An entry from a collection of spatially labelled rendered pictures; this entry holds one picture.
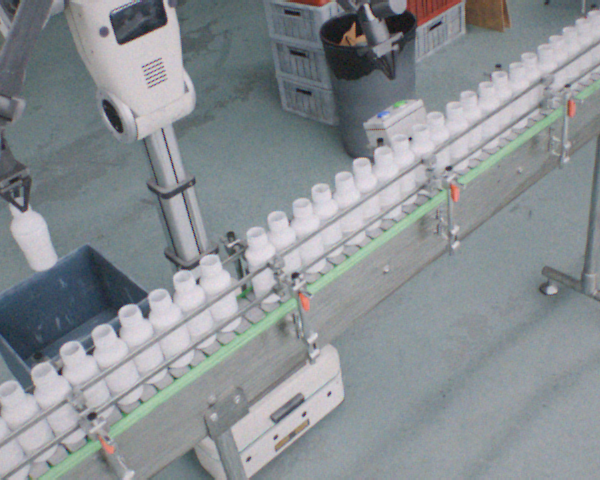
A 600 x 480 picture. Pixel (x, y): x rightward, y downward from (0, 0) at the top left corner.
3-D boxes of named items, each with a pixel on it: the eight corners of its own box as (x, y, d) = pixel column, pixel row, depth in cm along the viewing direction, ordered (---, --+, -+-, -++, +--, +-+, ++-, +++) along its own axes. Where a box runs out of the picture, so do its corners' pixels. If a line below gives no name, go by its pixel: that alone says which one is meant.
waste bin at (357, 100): (380, 179, 363) (368, 55, 324) (316, 150, 392) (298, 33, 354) (443, 138, 384) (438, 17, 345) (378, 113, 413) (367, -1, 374)
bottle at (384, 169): (402, 219, 172) (396, 157, 162) (375, 221, 173) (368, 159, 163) (402, 204, 177) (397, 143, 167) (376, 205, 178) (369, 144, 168)
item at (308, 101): (335, 128, 407) (330, 91, 394) (280, 110, 432) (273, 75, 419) (403, 80, 439) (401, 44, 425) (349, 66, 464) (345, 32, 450)
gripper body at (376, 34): (405, 39, 185) (395, 9, 182) (375, 55, 180) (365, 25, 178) (387, 42, 190) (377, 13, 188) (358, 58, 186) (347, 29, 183)
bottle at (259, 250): (268, 281, 162) (254, 219, 152) (290, 291, 159) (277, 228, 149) (249, 298, 159) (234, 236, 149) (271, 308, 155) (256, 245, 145)
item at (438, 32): (405, 72, 446) (403, 37, 433) (353, 57, 472) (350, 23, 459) (468, 33, 476) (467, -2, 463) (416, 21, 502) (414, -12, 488)
